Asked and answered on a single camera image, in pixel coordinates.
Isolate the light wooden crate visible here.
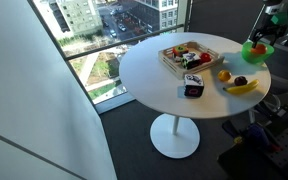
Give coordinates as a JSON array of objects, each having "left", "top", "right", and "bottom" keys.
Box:
[{"left": 157, "top": 40, "right": 225, "bottom": 81}]

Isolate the red plastic apple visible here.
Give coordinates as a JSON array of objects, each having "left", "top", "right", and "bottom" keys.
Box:
[{"left": 199, "top": 52, "right": 213, "bottom": 64}]

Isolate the white table pedestal base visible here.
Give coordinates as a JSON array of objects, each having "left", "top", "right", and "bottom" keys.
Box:
[{"left": 149, "top": 113, "right": 201, "bottom": 160}]

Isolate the yellow plastic peach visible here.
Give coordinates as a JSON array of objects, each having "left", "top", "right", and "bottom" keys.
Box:
[{"left": 217, "top": 69, "right": 232, "bottom": 83}]

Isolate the yellow plastic banana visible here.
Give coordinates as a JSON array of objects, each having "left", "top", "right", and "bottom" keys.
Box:
[{"left": 222, "top": 78, "right": 261, "bottom": 96}]

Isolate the green translucent bowl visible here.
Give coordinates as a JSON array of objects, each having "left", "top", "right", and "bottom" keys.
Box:
[{"left": 241, "top": 40, "right": 275, "bottom": 65}]

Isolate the white zebra print cube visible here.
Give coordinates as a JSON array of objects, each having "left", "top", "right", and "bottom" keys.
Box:
[{"left": 180, "top": 51, "right": 203, "bottom": 71}]

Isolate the colourful number nine cube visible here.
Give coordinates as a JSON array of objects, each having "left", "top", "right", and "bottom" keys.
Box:
[{"left": 171, "top": 45, "right": 190, "bottom": 60}]

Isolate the dark purple plastic plum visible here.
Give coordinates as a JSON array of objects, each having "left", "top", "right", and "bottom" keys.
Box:
[{"left": 234, "top": 75, "right": 249, "bottom": 87}]

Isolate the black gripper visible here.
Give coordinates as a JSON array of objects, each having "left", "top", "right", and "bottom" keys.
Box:
[{"left": 249, "top": 13, "right": 284, "bottom": 49}]

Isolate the black perforated board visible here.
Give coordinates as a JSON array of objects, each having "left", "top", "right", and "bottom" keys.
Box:
[{"left": 217, "top": 114, "right": 288, "bottom": 180}]

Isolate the black white animal cube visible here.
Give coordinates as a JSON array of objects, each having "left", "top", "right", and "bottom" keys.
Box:
[{"left": 183, "top": 73, "right": 205, "bottom": 99}]

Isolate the orange plastic orange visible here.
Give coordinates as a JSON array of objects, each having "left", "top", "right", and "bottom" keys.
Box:
[{"left": 250, "top": 43, "right": 268, "bottom": 56}]

